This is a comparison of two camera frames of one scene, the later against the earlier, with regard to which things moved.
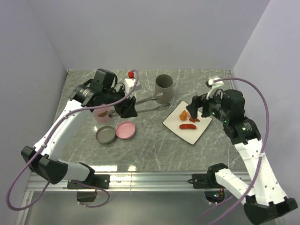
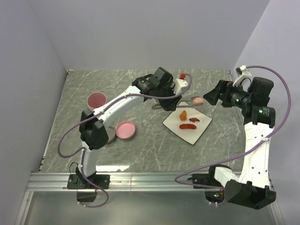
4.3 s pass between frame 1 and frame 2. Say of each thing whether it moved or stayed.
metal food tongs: moved
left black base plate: stayed
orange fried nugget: stayed
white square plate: stayed
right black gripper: moved
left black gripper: moved
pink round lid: stayed
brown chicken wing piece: stayed
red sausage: stayed
